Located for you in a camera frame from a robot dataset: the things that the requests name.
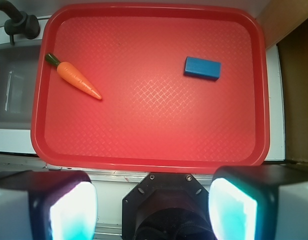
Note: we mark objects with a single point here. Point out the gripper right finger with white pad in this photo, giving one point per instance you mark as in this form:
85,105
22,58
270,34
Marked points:
266,202

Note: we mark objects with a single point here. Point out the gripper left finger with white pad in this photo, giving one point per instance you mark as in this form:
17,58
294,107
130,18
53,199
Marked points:
47,205

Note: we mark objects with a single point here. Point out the orange toy carrot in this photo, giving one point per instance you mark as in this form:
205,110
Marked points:
73,76

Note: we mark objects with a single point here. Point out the grey sink basin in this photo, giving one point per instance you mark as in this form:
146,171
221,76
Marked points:
18,72

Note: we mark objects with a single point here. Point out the blue rectangular block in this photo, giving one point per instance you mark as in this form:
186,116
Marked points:
202,68

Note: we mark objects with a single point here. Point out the red plastic tray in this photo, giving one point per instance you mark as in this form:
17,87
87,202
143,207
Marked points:
152,117

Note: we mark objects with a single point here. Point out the black faucet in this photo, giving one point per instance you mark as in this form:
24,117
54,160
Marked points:
19,22

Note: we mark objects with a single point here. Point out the black octagonal camera mount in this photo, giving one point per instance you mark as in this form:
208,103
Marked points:
167,206

